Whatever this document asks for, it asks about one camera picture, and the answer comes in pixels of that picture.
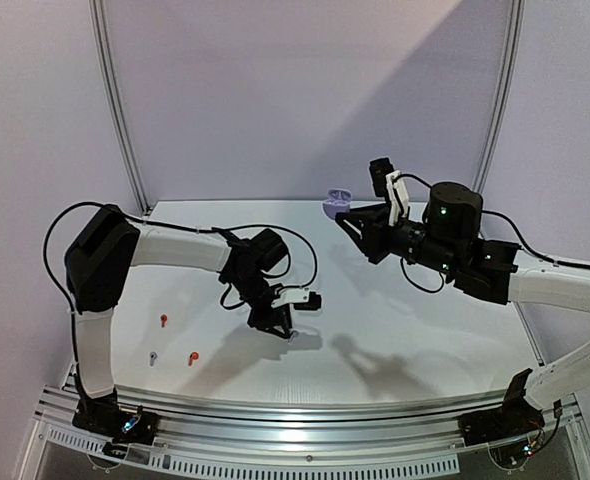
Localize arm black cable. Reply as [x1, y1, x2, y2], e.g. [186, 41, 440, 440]
[43, 201, 320, 316]
[397, 172, 590, 296]

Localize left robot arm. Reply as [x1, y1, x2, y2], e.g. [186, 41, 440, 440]
[64, 205, 292, 434]

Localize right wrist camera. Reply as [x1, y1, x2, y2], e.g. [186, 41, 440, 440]
[369, 157, 410, 227]

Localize red earbud front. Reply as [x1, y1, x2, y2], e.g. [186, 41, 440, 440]
[187, 352, 199, 367]

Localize left aluminium corner post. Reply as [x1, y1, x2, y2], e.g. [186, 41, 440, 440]
[89, 0, 154, 214]

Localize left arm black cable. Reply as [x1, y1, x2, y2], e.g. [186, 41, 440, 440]
[43, 201, 320, 316]

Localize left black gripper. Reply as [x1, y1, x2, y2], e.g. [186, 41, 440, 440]
[228, 271, 292, 340]

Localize aluminium corner post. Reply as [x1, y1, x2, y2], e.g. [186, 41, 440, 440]
[89, 0, 154, 214]
[473, 0, 525, 193]

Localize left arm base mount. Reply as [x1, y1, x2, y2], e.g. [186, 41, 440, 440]
[72, 399, 161, 445]

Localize purple charging case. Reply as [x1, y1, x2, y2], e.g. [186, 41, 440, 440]
[322, 188, 352, 220]

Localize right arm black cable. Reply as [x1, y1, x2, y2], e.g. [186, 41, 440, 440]
[397, 172, 590, 296]

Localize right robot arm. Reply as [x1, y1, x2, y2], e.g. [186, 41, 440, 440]
[335, 182, 590, 313]

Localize right aluminium corner post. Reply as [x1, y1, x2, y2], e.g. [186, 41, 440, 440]
[473, 0, 525, 193]

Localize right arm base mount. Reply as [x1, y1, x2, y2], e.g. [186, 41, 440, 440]
[457, 404, 545, 446]

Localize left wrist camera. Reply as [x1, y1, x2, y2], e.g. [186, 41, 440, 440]
[271, 287, 322, 311]

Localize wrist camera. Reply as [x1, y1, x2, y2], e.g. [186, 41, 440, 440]
[369, 157, 410, 227]
[271, 287, 322, 311]

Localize aluminium front rail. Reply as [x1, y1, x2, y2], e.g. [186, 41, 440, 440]
[21, 383, 590, 479]

